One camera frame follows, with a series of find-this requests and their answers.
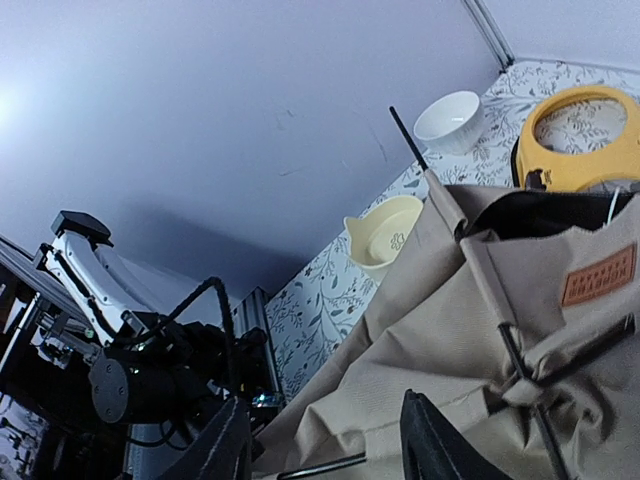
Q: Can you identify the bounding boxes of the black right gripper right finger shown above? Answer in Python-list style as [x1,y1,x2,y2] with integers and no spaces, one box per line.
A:
[400,390,500,479]

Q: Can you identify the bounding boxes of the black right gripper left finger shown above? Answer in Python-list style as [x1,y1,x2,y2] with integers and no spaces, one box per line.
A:
[159,397,251,480]

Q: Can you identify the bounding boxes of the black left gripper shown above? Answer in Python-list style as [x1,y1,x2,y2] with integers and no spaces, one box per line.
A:
[89,322,268,440]

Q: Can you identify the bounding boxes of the beige pet tent fabric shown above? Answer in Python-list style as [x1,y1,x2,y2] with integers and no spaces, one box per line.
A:
[253,178,639,479]

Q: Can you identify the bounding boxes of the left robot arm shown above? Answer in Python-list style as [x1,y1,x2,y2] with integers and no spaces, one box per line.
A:
[36,211,277,442]

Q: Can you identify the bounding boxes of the floral white table mat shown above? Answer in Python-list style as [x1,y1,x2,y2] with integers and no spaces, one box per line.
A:
[266,61,639,400]

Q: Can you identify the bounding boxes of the cream paw print bowl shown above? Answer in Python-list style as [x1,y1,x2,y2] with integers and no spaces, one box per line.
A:
[343,195,423,284]

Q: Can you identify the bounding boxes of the yellow bear bowl stand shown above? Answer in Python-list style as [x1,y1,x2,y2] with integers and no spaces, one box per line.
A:
[510,85,639,193]

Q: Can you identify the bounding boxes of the white ceramic bowl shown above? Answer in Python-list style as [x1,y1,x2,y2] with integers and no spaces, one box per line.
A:
[413,91,485,155]

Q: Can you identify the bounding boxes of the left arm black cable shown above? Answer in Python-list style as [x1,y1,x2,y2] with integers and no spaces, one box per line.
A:
[124,277,241,449]

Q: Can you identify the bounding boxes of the aluminium left corner post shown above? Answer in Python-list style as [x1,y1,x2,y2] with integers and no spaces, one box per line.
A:
[461,0,515,70]

